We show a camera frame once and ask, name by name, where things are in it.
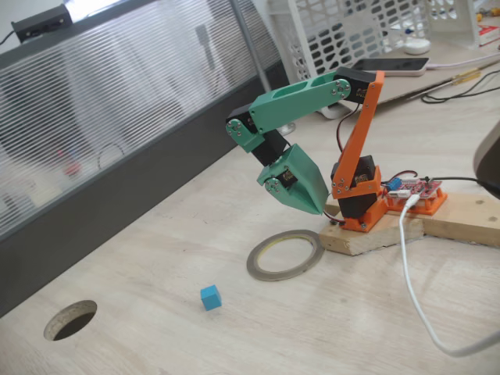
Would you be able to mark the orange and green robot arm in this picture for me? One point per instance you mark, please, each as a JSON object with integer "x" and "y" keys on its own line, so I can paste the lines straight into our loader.
{"x": 297, "y": 99}

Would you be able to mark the orange controller board mount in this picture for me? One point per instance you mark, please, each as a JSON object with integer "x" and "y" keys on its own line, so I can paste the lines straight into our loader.
{"x": 433, "y": 205}

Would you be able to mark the red controller board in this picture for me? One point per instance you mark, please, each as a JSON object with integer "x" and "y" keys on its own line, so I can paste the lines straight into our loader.
{"x": 418, "y": 188}

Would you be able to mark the red and white book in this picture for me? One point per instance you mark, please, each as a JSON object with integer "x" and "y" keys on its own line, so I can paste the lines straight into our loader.
{"x": 490, "y": 35}

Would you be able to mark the brown cardboard sheet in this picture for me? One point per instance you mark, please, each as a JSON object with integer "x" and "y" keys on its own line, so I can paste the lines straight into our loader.
{"x": 410, "y": 88}

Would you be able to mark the dark grey rounded object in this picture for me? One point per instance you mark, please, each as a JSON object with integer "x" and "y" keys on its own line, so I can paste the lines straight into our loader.
{"x": 490, "y": 164}

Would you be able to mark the black box device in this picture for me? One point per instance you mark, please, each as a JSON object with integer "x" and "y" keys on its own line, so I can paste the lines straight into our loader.
{"x": 43, "y": 21}

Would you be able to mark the blue cube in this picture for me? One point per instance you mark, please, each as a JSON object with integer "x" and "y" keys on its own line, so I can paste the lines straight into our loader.
{"x": 211, "y": 298}

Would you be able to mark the smartphone with pink case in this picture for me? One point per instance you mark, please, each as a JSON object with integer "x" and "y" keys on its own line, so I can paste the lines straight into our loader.
{"x": 398, "y": 66}

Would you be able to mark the silver metal post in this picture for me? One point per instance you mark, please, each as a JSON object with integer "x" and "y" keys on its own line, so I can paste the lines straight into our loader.
{"x": 250, "y": 43}

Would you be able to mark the white earbuds case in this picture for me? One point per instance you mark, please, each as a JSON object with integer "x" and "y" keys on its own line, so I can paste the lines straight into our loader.
{"x": 417, "y": 47}

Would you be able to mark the frosted glass desk partition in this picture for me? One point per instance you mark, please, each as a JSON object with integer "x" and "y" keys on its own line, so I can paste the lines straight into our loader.
{"x": 117, "y": 117}

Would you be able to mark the white perforated plastic basket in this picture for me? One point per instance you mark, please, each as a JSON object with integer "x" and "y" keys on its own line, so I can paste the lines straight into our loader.
{"x": 465, "y": 27}

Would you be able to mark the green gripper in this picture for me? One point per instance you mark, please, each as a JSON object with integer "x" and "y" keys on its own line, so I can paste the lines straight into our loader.
{"x": 301, "y": 172}

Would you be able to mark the light wooden arm base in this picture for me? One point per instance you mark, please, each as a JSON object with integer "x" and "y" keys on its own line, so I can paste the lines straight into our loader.
{"x": 371, "y": 240}

